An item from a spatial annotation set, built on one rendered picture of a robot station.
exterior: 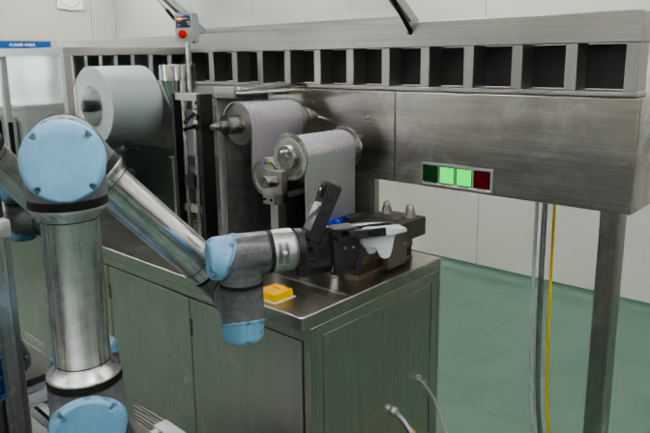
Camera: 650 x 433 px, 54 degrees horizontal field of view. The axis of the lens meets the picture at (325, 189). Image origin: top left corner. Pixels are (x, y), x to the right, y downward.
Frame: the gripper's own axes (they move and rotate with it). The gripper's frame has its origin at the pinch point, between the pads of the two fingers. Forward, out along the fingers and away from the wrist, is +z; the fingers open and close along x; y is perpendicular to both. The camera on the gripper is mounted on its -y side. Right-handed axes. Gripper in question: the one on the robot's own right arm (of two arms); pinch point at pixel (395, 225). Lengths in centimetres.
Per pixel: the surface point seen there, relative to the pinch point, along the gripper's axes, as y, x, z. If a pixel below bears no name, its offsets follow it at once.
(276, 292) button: 24, -58, -8
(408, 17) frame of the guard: -53, -73, 45
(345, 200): 3, -86, 25
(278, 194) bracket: -1, -81, 1
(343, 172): -6, -85, 24
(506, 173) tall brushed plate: -4, -48, 60
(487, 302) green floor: 93, -235, 180
